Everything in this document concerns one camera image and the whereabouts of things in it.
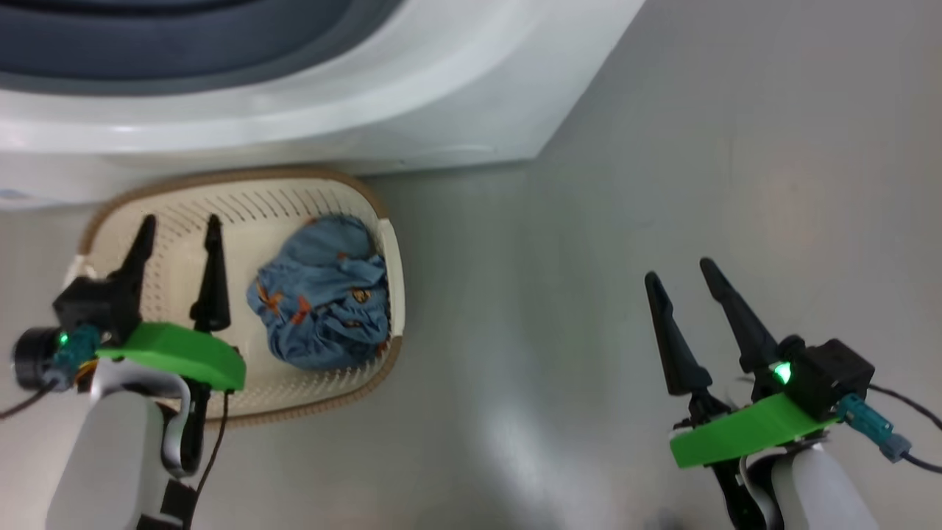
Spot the blue garment with orange print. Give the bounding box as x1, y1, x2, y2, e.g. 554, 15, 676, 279
247, 213, 391, 371

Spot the cream perforated laundry basket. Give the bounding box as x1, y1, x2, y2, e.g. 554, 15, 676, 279
65, 166, 406, 428

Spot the white front-load washing machine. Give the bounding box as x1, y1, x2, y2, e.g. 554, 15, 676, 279
0, 0, 647, 211

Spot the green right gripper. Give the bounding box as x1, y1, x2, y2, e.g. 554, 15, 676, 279
645, 257, 840, 470

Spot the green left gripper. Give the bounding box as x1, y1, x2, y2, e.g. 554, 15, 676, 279
95, 214, 247, 392

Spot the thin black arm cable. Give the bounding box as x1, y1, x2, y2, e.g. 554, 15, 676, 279
184, 390, 233, 530

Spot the grey rubber door gasket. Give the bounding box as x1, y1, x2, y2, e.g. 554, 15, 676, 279
0, 0, 402, 95

